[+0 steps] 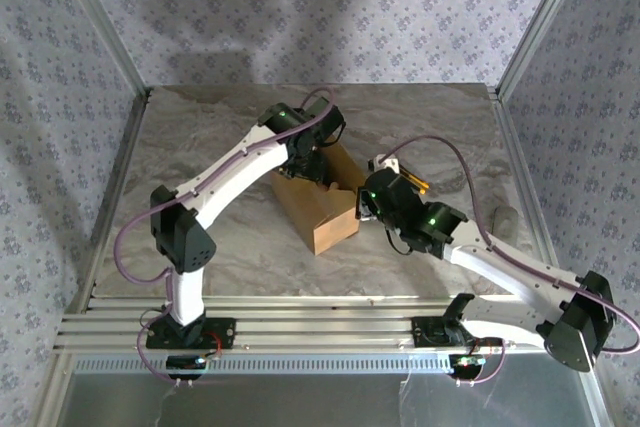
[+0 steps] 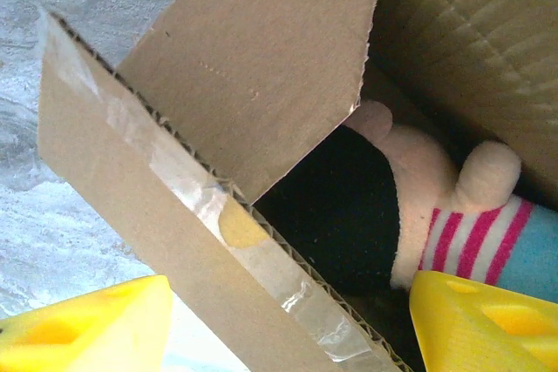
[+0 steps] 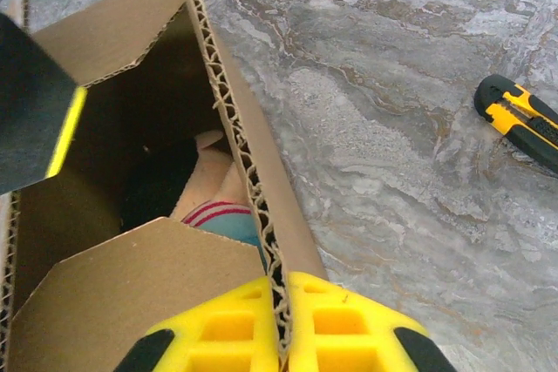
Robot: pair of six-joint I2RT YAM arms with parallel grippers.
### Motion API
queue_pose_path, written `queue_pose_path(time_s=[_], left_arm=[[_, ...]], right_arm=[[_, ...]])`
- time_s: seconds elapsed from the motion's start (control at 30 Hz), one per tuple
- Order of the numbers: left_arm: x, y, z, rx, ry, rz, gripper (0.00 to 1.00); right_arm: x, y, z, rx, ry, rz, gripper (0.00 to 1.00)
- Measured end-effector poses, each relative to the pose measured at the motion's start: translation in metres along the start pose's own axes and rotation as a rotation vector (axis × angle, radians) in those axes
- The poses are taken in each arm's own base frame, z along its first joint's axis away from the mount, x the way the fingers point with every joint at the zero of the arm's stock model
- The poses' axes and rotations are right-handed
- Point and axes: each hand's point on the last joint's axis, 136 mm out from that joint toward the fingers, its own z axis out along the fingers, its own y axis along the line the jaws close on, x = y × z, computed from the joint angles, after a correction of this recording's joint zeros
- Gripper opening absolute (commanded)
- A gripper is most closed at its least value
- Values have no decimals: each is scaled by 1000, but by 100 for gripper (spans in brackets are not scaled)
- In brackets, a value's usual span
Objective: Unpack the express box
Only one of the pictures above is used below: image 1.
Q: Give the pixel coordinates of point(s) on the aluminium frame post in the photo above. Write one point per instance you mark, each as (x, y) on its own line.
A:
(105, 22)
(540, 22)

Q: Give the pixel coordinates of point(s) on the aluminium mounting rail beam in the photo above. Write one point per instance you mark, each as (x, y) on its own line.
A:
(320, 319)

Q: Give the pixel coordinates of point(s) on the small black controller board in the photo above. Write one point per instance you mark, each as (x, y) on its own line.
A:
(465, 364)
(185, 363)

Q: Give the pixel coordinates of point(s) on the yellow and black utility knife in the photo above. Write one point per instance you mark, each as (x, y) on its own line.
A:
(417, 182)

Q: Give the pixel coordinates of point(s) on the aluminium frame leg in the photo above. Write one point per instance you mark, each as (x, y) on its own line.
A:
(52, 397)
(597, 397)

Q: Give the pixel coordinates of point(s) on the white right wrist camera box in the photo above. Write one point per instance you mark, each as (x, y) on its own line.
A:
(390, 164)

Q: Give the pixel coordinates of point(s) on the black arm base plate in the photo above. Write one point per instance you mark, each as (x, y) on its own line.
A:
(425, 334)
(222, 334)

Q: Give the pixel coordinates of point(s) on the brown cardboard express box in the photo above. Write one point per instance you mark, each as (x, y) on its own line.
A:
(325, 227)

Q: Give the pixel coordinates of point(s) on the shiny metal sheet panel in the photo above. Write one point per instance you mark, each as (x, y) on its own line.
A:
(320, 402)

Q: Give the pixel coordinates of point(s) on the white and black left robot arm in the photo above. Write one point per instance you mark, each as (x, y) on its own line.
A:
(235, 174)

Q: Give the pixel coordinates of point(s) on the aluminium table side rail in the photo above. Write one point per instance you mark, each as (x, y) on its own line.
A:
(126, 147)
(520, 147)

